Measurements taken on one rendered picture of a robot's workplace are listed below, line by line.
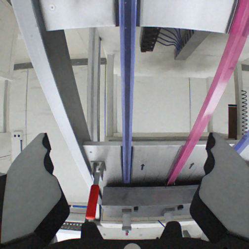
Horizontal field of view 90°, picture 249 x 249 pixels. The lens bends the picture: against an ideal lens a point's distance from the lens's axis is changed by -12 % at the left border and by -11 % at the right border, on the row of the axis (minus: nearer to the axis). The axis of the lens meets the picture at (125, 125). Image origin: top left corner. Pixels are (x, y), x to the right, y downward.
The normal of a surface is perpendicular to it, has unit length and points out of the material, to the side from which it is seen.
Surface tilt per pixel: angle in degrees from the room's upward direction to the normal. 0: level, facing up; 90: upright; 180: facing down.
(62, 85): 90
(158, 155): 46
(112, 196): 136
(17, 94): 90
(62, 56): 90
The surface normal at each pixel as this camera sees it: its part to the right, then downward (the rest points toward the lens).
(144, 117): 0.00, 0.02
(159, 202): 0.00, -0.71
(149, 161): 0.00, 0.70
